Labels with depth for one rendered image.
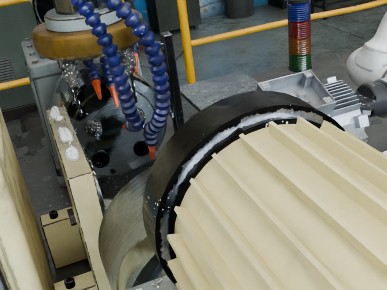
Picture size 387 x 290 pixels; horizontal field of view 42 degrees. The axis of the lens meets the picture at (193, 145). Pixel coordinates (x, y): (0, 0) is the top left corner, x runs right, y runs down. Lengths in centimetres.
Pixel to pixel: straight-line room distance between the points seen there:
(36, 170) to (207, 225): 129
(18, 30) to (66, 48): 321
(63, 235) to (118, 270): 47
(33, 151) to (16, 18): 235
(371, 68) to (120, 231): 83
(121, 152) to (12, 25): 288
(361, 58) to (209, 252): 107
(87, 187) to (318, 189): 54
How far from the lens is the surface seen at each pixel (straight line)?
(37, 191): 147
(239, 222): 30
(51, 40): 79
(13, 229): 77
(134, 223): 65
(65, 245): 113
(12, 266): 81
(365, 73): 132
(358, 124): 106
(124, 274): 63
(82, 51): 77
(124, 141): 117
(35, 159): 165
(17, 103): 414
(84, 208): 80
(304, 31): 135
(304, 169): 31
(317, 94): 104
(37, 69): 131
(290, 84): 104
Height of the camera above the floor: 152
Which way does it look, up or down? 28 degrees down
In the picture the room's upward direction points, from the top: 8 degrees counter-clockwise
